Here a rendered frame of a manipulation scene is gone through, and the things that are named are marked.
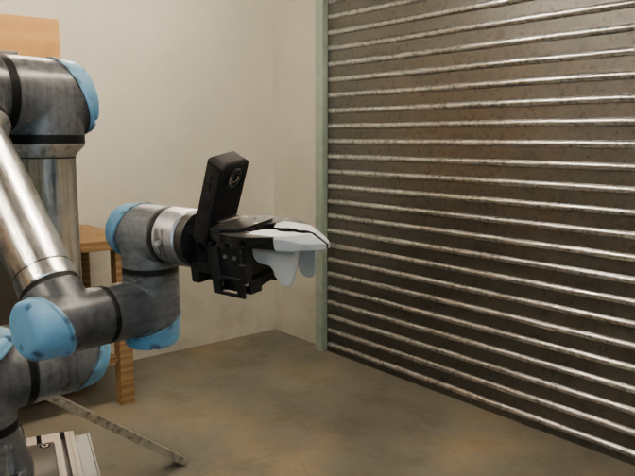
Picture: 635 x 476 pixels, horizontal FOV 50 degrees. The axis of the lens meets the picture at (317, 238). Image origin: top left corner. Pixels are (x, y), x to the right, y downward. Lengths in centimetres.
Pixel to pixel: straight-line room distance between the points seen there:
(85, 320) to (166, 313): 12
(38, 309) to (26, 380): 30
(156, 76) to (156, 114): 22
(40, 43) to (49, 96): 287
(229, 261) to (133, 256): 17
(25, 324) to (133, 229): 17
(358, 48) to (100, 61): 144
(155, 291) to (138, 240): 7
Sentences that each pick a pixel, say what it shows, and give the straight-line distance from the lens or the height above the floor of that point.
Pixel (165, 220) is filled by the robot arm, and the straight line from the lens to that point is 86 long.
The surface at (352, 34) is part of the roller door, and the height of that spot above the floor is 191.
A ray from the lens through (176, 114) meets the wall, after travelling 426.
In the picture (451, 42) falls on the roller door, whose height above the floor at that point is 180.
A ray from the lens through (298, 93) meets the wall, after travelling 443.
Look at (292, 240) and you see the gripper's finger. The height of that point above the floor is 124.
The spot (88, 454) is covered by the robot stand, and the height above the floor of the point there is 73.
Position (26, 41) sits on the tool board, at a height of 183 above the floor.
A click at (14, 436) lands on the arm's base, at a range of 116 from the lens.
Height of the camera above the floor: 134
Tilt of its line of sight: 9 degrees down
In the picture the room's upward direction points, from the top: straight up
